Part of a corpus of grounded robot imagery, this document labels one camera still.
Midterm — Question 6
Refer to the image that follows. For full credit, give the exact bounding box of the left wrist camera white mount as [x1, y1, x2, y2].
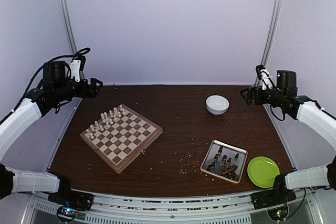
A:
[70, 55, 86, 82]

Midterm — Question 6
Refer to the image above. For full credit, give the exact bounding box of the wooden chess board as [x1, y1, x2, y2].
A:
[80, 104, 163, 174]

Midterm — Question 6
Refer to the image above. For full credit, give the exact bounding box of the pile of dark chess pieces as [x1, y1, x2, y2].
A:
[220, 164, 239, 181]

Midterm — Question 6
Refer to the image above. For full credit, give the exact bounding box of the aluminium frame post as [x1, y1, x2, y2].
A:
[59, 0, 77, 54]
[261, 0, 284, 68]

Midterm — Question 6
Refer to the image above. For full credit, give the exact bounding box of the left aluminium frame post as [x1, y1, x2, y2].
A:
[59, 0, 77, 54]

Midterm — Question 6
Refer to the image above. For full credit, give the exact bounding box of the white ceramic bowl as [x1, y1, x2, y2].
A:
[205, 95, 230, 115]

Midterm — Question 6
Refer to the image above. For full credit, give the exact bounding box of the right aluminium frame post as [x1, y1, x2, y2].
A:
[261, 0, 284, 68]

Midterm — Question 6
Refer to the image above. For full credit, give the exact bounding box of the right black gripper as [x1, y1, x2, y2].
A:
[240, 85, 285, 107]

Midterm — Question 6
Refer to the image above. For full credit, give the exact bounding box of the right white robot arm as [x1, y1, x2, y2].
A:
[240, 65, 335, 204]

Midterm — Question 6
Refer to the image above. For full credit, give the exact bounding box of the metal tray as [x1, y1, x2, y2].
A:
[200, 140, 248, 184]

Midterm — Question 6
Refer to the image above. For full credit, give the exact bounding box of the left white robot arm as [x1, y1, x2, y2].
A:
[1, 58, 103, 205]

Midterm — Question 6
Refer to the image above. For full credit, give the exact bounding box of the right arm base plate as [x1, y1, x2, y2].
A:
[251, 189, 296, 210]

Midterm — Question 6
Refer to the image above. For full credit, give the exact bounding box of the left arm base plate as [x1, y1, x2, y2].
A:
[48, 190, 94, 211]

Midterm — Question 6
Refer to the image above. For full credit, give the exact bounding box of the green plate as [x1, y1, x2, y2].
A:
[247, 156, 280, 189]

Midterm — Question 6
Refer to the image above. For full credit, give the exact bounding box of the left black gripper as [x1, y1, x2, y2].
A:
[55, 77, 102, 102]

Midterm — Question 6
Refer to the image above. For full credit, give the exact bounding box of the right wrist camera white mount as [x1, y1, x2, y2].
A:
[256, 65, 274, 90]

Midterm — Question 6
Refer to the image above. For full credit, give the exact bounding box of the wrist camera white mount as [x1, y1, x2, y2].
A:
[70, 55, 86, 82]
[256, 65, 274, 90]

